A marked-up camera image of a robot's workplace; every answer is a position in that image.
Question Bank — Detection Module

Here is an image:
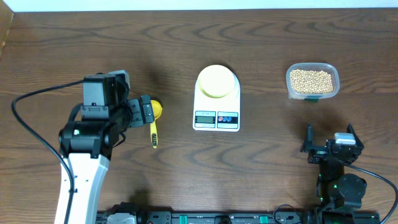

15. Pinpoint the green tape piece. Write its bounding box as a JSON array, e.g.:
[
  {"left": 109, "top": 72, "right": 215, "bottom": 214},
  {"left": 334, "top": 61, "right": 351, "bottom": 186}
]
[{"left": 304, "top": 98, "right": 319, "bottom": 103}]

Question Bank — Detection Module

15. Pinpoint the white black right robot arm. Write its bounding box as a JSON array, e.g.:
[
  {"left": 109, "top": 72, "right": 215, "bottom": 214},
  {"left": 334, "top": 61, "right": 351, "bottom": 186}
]
[{"left": 300, "top": 124, "right": 367, "bottom": 223}]

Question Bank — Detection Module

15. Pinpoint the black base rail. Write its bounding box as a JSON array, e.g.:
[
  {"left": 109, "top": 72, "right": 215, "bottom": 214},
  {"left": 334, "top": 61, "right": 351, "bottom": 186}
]
[{"left": 95, "top": 202, "right": 381, "bottom": 224}]

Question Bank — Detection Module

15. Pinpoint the soybeans pile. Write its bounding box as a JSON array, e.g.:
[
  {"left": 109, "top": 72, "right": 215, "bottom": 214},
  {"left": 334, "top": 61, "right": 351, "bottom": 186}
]
[{"left": 290, "top": 69, "right": 333, "bottom": 94}]

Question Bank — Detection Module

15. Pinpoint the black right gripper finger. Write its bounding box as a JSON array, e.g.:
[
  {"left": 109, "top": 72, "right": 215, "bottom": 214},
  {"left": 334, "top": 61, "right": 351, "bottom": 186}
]
[
  {"left": 346, "top": 124, "right": 364, "bottom": 149},
  {"left": 300, "top": 123, "right": 313, "bottom": 152}
]

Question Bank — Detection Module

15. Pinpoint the clear plastic container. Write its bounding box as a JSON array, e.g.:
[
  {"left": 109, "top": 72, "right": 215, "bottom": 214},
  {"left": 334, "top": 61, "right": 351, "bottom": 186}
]
[{"left": 286, "top": 62, "right": 340, "bottom": 100}]

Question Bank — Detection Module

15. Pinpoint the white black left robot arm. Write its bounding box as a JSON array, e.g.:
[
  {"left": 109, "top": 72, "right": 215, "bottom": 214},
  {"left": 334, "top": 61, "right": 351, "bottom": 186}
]
[{"left": 55, "top": 70, "right": 155, "bottom": 223}]

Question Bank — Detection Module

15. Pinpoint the pale yellow bowl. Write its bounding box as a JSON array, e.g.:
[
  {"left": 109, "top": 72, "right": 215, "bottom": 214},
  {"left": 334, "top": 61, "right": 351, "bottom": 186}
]
[{"left": 198, "top": 65, "right": 236, "bottom": 98}]

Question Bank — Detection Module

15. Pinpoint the white digital kitchen scale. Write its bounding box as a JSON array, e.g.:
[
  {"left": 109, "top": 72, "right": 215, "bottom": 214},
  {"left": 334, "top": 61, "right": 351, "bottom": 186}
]
[{"left": 192, "top": 73, "right": 241, "bottom": 132}]

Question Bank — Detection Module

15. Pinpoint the yellow measuring scoop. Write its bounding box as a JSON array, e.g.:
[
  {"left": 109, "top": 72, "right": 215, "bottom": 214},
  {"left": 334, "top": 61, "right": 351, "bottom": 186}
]
[{"left": 150, "top": 100, "right": 163, "bottom": 148}]

